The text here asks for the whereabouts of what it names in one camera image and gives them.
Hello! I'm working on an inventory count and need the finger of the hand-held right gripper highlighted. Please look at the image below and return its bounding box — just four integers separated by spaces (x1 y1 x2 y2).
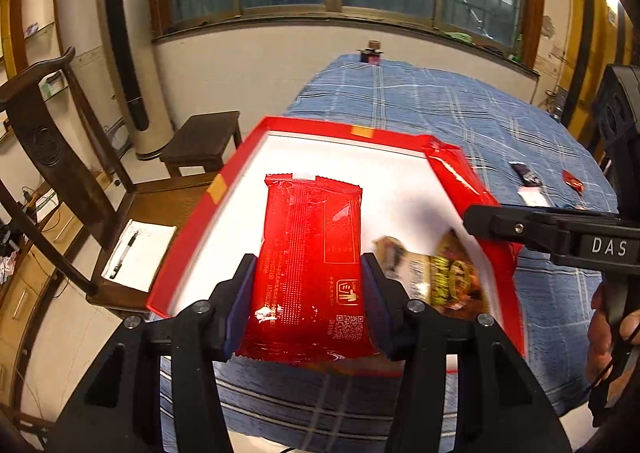
462 203 573 256

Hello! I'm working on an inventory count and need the small red snack packet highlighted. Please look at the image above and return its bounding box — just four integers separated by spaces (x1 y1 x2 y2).
561 170 586 194

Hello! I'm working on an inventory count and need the wall shelf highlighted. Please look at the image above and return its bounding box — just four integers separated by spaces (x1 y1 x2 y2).
0 0 66 144

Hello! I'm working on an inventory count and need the blue plaid tablecloth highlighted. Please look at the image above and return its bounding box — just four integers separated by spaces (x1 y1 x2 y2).
160 53 621 451

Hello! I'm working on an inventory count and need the black pen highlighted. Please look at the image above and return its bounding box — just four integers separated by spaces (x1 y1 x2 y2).
108 231 138 280

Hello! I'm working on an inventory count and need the dark snack packet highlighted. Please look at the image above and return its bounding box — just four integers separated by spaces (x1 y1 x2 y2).
509 161 543 186

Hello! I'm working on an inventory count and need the large red snack packet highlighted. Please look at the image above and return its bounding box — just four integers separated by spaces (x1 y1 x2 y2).
235 173 382 365

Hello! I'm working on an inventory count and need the small dark bottle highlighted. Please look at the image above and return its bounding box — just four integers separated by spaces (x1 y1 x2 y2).
359 39 385 65

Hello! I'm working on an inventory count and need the brown snack packet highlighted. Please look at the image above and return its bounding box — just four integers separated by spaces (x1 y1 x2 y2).
372 228 493 321

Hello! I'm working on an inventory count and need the dark wooden stool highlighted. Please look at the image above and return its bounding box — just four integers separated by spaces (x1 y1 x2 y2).
160 110 242 178

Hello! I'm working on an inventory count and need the person's right hand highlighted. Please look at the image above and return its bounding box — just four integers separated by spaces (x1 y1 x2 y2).
584 278 640 390

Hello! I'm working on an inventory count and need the dark wooden chair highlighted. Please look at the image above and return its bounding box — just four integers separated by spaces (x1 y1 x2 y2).
0 47 221 319

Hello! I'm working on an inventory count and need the standing air conditioner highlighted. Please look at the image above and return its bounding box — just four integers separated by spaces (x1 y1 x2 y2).
93 0 176 161

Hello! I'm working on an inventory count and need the white notebook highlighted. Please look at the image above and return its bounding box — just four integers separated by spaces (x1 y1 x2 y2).
101 219 178 293

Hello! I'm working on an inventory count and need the red box white inside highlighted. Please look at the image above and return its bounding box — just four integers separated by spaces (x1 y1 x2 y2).
145 116 528 376

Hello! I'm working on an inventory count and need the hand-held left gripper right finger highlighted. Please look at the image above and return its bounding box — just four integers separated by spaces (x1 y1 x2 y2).
361 252 573 453

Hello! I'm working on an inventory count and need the white snack packet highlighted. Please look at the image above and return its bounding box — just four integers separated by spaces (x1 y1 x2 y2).
517 186 551 208

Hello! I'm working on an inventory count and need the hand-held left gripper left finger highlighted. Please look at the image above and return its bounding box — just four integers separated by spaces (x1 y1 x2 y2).
45 253 258 453

